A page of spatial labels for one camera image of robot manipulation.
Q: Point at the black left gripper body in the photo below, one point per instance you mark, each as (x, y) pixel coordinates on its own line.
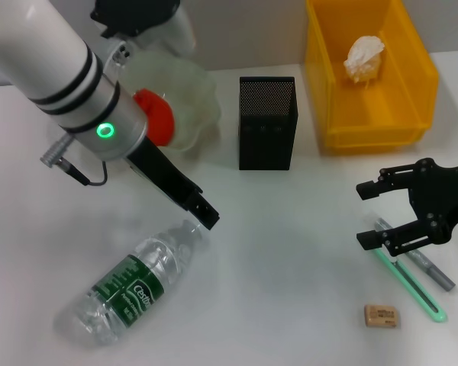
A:
(160, 171)

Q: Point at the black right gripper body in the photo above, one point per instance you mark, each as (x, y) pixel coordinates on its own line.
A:
(446, 194)

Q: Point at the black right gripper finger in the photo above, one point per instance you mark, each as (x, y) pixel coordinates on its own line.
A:
(393, 181)
(408, 238)

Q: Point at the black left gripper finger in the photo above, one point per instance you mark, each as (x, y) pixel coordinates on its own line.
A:
(202, 209)

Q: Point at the red-orange toy orange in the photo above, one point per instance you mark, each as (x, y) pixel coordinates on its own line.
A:
(160, 114)

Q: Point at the clear green-label water bottle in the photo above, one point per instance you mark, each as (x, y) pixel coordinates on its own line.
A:
(129, 297)

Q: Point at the white paper ball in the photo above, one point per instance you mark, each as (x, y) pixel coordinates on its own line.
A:
(362, 57)

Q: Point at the grey marker pen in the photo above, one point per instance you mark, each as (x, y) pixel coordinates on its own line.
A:
(440, 278)

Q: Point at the green utility knife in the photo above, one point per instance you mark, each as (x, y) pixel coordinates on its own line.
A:
(423, 297)

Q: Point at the pale green glass fruit bowl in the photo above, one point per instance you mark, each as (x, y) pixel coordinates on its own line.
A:
(194, 103)

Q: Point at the beige eraser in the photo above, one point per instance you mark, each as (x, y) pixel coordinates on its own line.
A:
(381, 315)

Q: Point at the black mesh pen holder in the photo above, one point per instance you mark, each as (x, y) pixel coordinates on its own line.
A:
(267, 126)

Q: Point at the yellow plastic bin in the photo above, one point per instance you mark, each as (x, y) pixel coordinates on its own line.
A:
(404, 106)

